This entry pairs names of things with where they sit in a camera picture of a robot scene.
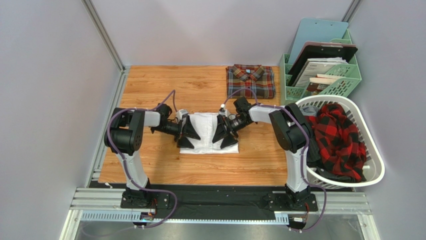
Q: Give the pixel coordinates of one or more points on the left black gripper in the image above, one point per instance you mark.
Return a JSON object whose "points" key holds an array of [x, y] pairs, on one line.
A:
{"points": [[187, 130]]}

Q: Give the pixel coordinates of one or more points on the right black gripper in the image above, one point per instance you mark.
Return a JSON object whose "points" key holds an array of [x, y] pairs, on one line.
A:
{"points": [[225, 126]]}

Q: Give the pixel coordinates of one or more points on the white long sleeve shirt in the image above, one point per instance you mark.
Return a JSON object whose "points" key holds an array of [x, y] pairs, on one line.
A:
{"points": [[205, 125]]}

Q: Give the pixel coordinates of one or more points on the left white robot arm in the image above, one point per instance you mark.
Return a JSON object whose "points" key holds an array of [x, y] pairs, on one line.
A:
{"points": [[124, 136]]}

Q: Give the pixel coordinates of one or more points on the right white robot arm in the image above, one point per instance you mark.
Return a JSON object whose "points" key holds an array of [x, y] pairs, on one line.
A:
{"points": [[291, 130]]}

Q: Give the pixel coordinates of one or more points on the folded plaid shirt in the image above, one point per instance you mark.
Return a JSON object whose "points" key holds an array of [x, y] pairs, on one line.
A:
{"points": [[250, 81]]}

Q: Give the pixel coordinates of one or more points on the dark red book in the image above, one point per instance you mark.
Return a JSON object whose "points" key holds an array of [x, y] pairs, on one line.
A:
{"points": [[319, 83]]}

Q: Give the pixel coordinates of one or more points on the red black plaid shirt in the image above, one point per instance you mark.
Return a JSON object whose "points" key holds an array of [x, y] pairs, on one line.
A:
{"points": [[342, 153]]}

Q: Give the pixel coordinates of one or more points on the white booklet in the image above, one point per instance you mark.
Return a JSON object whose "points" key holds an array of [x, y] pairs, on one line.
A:
{"points": [[314, 66]]}

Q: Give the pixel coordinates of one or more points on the blue clipboard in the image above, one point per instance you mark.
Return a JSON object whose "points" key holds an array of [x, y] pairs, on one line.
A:
{"points": [[315, 30]]}

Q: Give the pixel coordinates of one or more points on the black clipboard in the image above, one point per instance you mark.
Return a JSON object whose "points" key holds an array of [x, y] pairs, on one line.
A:
{"points": [[315, 49]]}

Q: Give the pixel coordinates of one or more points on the white laundry basket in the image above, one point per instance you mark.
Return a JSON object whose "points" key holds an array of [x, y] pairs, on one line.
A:
{"points": [[373, 169]]}

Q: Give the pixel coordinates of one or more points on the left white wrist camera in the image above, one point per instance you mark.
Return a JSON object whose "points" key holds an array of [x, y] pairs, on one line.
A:
{"points": [[182, 114]]}

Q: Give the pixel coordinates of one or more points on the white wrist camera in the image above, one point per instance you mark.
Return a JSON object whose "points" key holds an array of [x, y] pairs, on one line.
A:
{"points": [[223, 111], [182, 114]]}

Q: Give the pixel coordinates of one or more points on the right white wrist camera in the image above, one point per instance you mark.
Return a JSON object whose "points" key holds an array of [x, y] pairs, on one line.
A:
{"points": [[223, 111]]}

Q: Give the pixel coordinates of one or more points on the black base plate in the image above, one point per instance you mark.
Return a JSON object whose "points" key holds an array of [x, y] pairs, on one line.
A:
{"points": [[219, 202]]}

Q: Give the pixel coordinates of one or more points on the aluminium frame rail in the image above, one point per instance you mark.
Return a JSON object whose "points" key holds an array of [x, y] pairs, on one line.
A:
{"points": [[95, 211]]}

